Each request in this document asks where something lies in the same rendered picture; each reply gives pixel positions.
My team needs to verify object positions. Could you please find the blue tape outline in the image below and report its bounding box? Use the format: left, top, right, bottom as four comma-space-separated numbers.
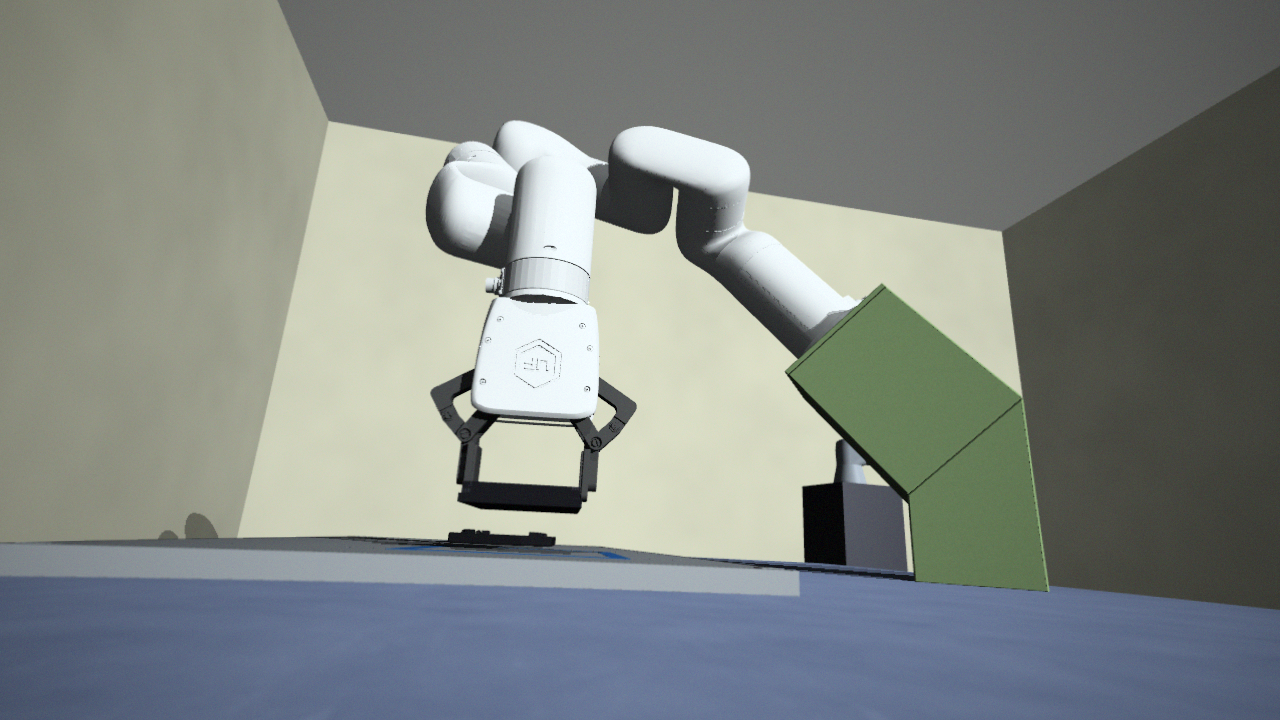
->
388, 544, 626, 559

